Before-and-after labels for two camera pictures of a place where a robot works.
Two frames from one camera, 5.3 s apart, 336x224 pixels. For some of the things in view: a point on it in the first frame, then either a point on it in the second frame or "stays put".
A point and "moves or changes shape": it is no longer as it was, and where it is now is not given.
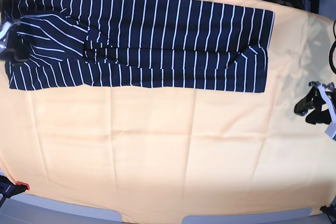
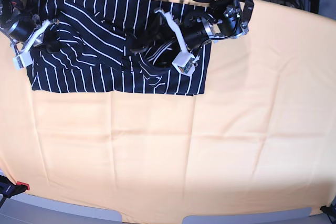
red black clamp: [8, 189] stays put
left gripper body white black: [7, 50] → [24, 58]
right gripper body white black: [323, 114] → [197, 31]
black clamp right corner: [331, 211] stays put
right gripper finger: [306, 103] → [159, 36]
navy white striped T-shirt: [69, 41] moves or changes shape
